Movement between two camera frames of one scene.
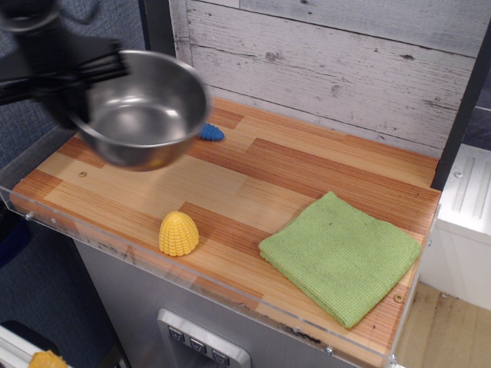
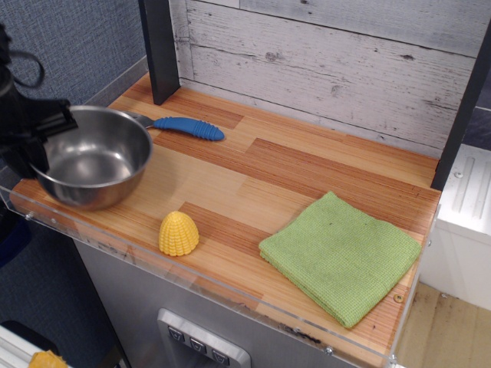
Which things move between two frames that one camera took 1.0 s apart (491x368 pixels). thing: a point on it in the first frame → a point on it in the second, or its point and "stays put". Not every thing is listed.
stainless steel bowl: [147, 119] → [97, 165]
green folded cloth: [341, 258] stays put
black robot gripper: [60, 71] → [28, 122]
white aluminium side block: [464, 208] stays put
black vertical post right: [477, 85] stays put
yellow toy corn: [178, 234] stays put
